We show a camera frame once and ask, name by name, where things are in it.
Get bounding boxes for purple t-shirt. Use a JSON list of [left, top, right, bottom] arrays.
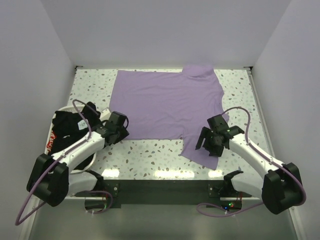
[[109, 65, 224, 170]]

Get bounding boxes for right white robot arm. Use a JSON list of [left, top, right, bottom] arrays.
[[195, 114, 306, 215]]

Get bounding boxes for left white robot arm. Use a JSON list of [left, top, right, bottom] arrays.
[[26, 111, 129, 207]]

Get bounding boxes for black clothes in basket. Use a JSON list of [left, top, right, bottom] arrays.
[[47, 101, 101, 155]]

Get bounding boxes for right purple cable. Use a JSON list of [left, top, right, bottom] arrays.
[[196, 106, 307, 216]]

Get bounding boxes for purple cable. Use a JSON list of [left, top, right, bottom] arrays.
[[196, 106, 307, 216], [14, 99, 101, 226]]

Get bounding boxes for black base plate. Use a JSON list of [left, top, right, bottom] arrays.
[[74, 178, 251, 210]]

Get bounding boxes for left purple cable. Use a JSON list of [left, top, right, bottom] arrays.
[[14, 99, 101, 226]]

